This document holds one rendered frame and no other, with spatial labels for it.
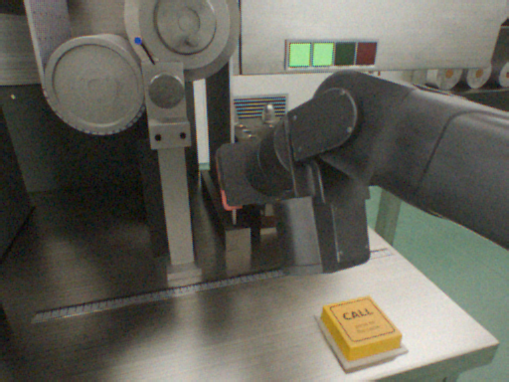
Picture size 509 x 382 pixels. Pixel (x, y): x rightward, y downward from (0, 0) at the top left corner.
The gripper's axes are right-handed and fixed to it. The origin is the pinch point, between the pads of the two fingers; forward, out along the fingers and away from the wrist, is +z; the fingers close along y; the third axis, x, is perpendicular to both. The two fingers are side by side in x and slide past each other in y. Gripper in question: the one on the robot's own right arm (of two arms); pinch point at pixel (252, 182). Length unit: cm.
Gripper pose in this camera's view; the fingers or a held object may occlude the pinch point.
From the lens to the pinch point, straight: 45.5
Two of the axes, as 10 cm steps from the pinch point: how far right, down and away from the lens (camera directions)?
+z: -2.3, 1.3, 9.6
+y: 9.6, -1.4, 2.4
